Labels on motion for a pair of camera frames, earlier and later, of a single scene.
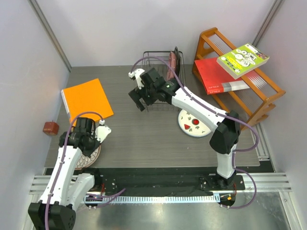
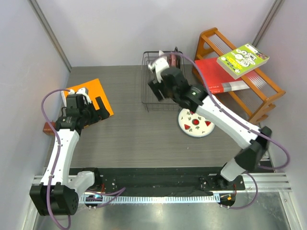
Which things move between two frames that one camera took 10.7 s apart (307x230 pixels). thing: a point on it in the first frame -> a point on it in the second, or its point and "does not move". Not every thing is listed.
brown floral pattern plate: (84, 161) -> (160, 53)
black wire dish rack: (159, 60) does not move
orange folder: (89, 96) does not move
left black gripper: (92, 135) -> (100, 114)
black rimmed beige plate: (178, 61) does not move
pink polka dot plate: (172, 63) does not move
